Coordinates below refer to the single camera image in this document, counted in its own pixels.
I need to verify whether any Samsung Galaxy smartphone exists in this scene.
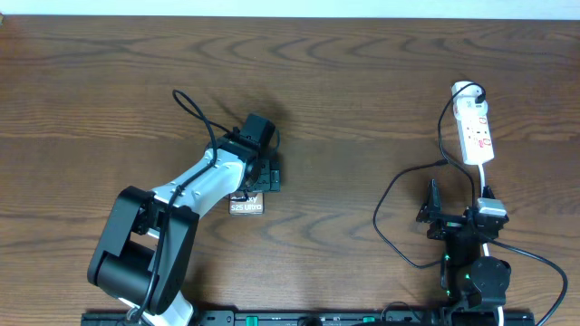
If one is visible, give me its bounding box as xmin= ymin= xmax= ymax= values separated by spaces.
xmin=228 ymin=192 xmax=265 ymax=216

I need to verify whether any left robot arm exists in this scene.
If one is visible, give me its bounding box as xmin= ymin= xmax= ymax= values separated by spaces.
xmin=87 ymin=114 xmax=281 ymax=325

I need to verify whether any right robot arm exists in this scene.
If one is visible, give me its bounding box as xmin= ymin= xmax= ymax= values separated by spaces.
xmin=416 ymin=180 xmax=511 ymax=325

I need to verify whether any white power strip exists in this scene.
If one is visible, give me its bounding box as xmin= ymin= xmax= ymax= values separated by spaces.
xmin=451 ymin=81 xmax=494 ymax=166

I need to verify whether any white power strip cord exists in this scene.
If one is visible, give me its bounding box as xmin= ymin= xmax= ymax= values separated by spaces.
xmin=478 ymin=163 xmax=506 ymax=326

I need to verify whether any black charger cable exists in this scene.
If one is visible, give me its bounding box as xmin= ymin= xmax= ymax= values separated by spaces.
xmin=372 ymin=81 xmax=488 ymax=270

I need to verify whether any right camera cable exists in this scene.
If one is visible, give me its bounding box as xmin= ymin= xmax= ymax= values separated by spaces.
xmin=470 ymin=212 xmax=569 ymax=326

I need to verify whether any camera cable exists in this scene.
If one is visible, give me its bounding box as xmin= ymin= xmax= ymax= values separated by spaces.
xmin=470 ymin=212 xmax=569 ymax=326
xmin=124 ymin=89 xmax=282 ymax=325

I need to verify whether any left camera cable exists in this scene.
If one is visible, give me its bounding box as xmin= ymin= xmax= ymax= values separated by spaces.
xmin=124 ymin=89 xmax=282 ymax=325

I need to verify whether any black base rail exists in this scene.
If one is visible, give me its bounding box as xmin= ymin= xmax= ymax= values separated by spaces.
xmin=80 ymin=308 xmax=535 ymax=326

